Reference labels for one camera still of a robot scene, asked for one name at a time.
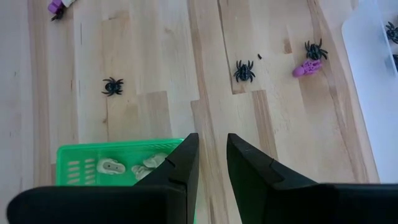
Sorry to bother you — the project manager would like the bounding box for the green plastic basket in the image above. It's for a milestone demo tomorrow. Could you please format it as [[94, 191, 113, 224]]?
[[55, 138, 185, 187]]

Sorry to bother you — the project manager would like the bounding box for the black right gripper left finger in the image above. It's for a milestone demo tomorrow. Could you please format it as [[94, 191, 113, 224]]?
[[135, 133, 200, 224]]

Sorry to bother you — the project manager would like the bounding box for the purple plastic skeleton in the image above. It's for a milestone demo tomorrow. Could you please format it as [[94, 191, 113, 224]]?
[[47, 0, 63, 14], [292, 59, 323, 78]]

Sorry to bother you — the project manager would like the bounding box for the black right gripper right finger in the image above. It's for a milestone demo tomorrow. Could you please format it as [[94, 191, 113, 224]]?
[[226, 133, 317, 224]]

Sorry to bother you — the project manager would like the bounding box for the clear plastic bin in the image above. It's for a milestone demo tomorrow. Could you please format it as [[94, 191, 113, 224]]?
[[341, 0, 398, 184]]

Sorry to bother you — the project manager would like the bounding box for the cream plastic skull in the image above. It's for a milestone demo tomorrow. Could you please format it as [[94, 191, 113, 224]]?
[[142, 152, 169, 169], [96, 157, 126, 175], [131, 164, 153, 181]]

